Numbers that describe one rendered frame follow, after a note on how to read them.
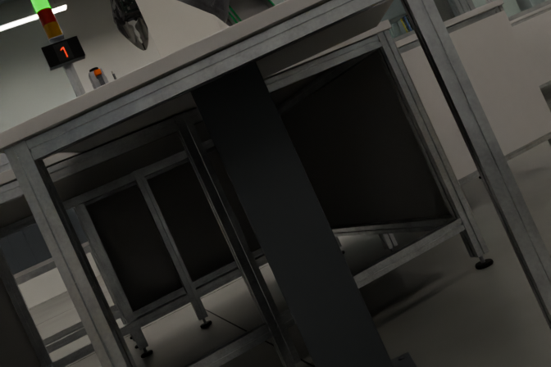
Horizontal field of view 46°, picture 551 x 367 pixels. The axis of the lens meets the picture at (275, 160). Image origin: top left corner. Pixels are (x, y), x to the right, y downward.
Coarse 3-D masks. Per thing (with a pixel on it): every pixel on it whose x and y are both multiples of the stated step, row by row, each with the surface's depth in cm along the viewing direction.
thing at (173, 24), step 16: (144, 0) 138; (160, 0) 138; (176, 0) 137; (144, 16) 139; (160, 16) 138; (176, 16) 138; (192, 16) 137; (208, 16) 137; (160, 32) 138; (176, 32) 138; (192, 32) 137; (208, 32) 137; (160, 48) 139; (176, 48) 138
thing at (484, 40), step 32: (448, 32) 302; (480, 32) 306; (512, 32) 312; (416, 64) 293; (480, 64) 303; (512, 64) 309; (480, 96) 301; (512, 96) 306; (448, 128) 293; (512, 128) 304; (544, 128) 310
